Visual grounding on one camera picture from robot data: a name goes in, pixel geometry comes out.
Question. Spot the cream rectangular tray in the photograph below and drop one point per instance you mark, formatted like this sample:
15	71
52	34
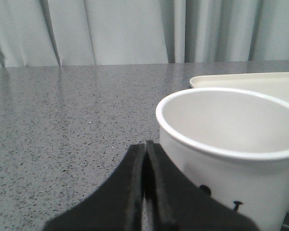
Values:
273	84

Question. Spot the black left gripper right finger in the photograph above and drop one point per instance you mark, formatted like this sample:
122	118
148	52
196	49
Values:
179	205

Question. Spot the white smiley face mug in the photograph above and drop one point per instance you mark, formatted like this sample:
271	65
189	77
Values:
233	142

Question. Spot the pale green curtain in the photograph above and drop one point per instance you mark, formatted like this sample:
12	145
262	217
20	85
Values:
102	32

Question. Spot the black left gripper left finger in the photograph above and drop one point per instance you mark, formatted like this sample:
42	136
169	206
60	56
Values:
114	206

